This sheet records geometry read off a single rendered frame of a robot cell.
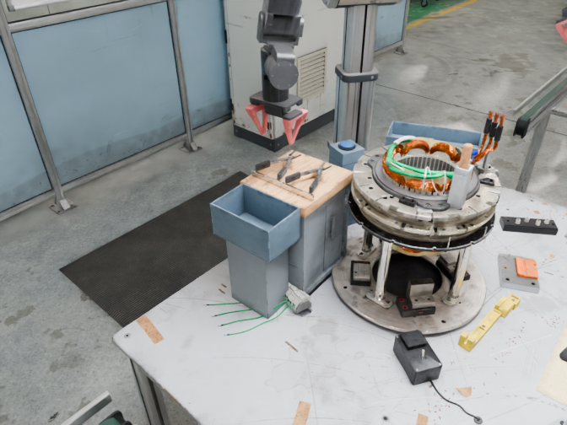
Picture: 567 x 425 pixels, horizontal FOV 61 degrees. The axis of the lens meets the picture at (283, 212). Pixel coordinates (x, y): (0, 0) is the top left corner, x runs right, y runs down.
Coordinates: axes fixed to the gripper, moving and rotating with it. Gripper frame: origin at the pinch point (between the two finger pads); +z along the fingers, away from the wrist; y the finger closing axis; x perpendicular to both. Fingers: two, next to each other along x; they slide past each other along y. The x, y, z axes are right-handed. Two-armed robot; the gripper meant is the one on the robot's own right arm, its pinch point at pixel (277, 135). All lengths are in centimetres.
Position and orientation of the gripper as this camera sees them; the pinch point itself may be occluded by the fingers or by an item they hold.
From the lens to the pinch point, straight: 110.2
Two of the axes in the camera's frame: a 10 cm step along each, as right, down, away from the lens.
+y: 7.9, 3.4, -5.1
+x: 6.2, -4.7, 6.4
